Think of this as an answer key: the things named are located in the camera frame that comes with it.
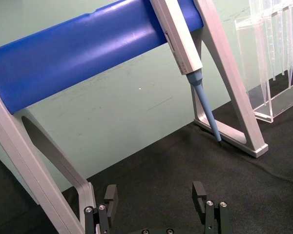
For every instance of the black table cloth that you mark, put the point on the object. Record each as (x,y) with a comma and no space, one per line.
(161,165)

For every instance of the grey pipette with blue tip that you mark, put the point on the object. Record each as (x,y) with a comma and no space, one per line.
(180,36)

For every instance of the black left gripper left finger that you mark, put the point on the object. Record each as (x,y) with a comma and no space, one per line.
(111,195)

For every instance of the blue and grey pipette stand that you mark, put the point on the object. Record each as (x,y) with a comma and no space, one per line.
(63,61)

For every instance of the clear acrylic rack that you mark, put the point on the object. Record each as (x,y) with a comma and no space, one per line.
(263,107)

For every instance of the clear plastic pipette tip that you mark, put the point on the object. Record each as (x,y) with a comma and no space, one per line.
(274,48)
(265,61)
(290,48)

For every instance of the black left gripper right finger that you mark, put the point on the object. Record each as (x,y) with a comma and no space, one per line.
(197,192)

